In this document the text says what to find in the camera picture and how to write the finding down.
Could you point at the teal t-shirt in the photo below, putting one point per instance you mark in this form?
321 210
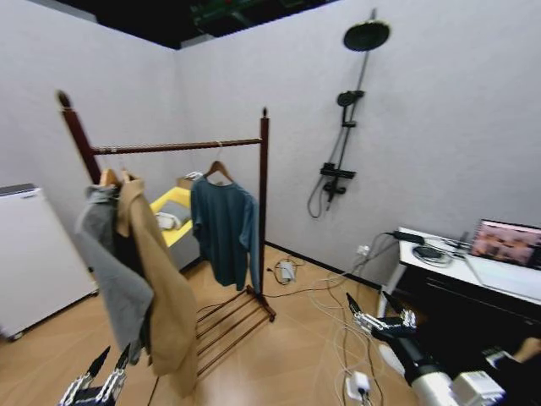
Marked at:
224 228

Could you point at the black shower valve shelf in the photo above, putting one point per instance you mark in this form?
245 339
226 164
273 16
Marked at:
337 172

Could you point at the white power strip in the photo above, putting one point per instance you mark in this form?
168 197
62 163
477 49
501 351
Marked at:
286 270

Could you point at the cardboard box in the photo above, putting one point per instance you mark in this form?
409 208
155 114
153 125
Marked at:
185 182

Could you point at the black power brick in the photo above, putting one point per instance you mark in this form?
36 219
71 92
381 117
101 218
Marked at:
408 235

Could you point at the tan coat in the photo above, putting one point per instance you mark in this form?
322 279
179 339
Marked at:
169 304

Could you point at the open laptop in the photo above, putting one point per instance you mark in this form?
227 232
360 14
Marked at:
507 244

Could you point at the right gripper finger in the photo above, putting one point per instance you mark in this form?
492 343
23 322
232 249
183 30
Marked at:
359 315
401 312

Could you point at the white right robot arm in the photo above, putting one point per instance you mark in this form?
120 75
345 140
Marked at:
444 387

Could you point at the grey pillow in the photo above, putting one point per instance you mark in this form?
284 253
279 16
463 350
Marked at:
174 210

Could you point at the white and black desk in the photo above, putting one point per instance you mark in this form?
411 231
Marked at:
486 279

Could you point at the white cabinet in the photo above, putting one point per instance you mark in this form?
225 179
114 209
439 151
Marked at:
38 262

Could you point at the dark red wooden clothes rack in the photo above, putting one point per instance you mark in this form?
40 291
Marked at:
264 211

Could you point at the grey garment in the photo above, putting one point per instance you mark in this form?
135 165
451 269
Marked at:
114 287

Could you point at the white wall socket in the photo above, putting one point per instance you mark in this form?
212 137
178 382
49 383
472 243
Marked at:
362 249

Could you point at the black hand shower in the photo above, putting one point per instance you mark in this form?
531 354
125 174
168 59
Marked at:
347 98

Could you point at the black shower rail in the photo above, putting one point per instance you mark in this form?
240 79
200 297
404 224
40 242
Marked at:
353 110

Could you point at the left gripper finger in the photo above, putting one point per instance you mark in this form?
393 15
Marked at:
119 363
96 363

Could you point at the white power adapter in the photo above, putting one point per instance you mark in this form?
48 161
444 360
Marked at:
358 382

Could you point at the wooden hanger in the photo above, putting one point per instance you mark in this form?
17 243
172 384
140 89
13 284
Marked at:
218 167
127 175
108 175

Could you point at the black rain shower head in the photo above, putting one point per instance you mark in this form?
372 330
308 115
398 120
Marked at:
367 36

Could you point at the person's forearm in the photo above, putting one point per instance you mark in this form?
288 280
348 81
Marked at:
522 380

